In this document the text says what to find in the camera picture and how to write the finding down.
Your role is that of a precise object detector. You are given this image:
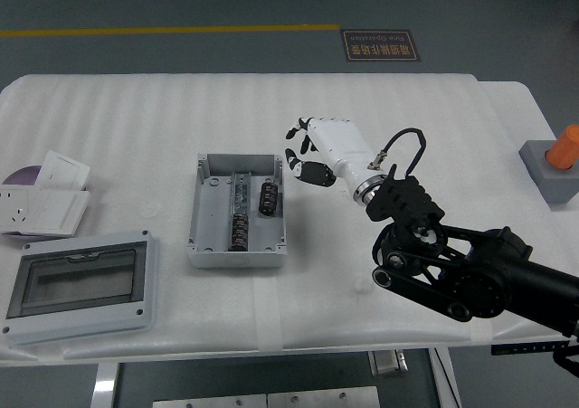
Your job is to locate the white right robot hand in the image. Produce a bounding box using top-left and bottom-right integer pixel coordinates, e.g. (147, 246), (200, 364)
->
(284, 117), (386, 193)

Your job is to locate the open grey junction box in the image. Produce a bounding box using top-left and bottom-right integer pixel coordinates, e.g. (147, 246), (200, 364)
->
(185, 152), (290, 270)

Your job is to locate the white foam mat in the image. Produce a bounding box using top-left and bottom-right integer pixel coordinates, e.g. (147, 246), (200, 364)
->
(0, 71), (566, 363)

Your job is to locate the black floor sign orange text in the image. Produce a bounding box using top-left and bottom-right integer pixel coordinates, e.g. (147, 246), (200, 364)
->
(339, 28), (422, 63)

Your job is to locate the grey block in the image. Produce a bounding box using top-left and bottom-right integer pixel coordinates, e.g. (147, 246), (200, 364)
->
(518, 139), (579, 210)

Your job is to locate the orange cylinder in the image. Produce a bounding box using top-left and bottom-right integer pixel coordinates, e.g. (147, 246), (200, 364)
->
(545, 125), (579, 171)

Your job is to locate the white table leg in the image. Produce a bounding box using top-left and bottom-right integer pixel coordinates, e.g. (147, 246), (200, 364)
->
(90, 362), (121, 408)
(427, 347), (462, 408)

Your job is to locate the black table control panel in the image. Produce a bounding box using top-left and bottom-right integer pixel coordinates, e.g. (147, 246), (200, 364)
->
(490, 340), (570, 357)

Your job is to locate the grey cover with clear window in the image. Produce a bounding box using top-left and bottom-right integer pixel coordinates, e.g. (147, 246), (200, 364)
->
(0, 230), (160, 348)

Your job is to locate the purple disc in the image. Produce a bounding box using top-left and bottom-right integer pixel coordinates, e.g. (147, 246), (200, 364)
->
(1, 165), (44, 187)

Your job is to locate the metal mounting rail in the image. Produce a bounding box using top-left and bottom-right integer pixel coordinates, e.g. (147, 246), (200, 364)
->
(228, 171), (252, 222)

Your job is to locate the metal bracket under table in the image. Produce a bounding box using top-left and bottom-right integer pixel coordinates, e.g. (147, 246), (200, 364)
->
(366, 349), (410, 378)

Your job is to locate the grey metal base plate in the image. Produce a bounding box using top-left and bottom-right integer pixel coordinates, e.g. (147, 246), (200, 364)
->
(152, 393), (268, 408)
(266, 385), (382, 408)

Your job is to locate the white switch panel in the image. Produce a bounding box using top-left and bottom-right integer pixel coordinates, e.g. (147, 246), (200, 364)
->
(34, 149), (91, 191)
(17, 189), (91, 239)

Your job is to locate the white wall socket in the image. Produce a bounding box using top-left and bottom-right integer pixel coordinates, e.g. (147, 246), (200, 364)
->
(0, 188), (37, 235)

